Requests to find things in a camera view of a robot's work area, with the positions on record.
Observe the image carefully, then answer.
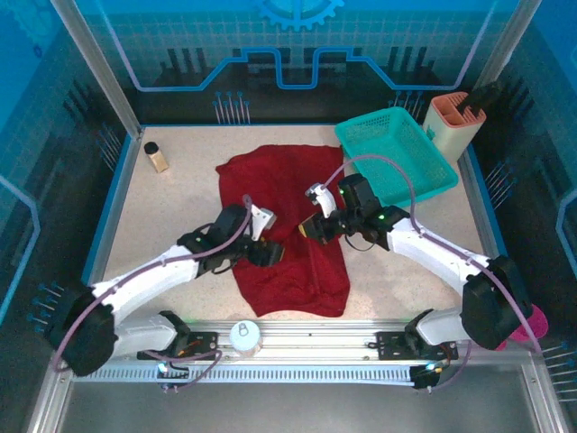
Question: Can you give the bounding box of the red t-shirt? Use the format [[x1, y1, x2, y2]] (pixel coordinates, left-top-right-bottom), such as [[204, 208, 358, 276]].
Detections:
[[215, 143, 352, 319]]

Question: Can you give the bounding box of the teal plastic basket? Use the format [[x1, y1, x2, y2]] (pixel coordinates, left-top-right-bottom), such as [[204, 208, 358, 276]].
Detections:
[[334, 106, 460, 209]]

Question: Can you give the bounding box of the tin can with pull tab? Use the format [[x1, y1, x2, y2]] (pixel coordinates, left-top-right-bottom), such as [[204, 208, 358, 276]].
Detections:
[[228, 319, 265, 357]]

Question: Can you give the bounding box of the small bottle with black cap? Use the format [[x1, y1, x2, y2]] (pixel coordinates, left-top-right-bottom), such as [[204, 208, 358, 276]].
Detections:
[[142, 141, 170, 174]]

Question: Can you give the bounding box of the cream orange utensil holder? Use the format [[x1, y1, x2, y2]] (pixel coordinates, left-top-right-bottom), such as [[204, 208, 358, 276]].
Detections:
[[422, 91, 488, 166]]

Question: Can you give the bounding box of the black connector box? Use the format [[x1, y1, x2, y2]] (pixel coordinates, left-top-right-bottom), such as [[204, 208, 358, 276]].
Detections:
[[155, 355, 190, 392], [408, 360, 452, 392]]

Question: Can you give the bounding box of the pink goblet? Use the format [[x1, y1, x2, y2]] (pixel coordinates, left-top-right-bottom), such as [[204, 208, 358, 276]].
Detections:
[[493, 303, 550, 353]]

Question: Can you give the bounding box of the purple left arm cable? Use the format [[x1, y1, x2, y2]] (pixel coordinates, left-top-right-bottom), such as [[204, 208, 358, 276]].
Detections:
[[52, 194, 224, 392]]

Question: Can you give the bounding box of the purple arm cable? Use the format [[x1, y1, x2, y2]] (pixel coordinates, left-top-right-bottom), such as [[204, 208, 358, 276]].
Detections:
[[320, 154, 542, 393], [52, 194, 224, 392]]

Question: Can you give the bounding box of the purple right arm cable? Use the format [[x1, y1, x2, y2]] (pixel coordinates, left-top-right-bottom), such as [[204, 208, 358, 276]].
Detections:
[[320, 154, 542, 393]]

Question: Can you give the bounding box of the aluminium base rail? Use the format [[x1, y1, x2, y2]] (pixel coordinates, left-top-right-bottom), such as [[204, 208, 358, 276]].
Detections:
[[58, 318, 542, 363]]

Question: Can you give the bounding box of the white slotted cable duct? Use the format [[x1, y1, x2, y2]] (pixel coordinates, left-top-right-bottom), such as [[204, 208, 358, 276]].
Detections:
[[70, 364, 417, 385]]

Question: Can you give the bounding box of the black utensil handle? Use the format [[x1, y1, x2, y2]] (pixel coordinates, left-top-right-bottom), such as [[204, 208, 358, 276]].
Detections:
[[457, 79, 506, 114]]

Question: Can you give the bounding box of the aluminium frame post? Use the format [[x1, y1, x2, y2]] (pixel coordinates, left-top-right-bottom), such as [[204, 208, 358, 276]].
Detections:
[[477, 0, 545, 91], [49, 0, 145, 136]]

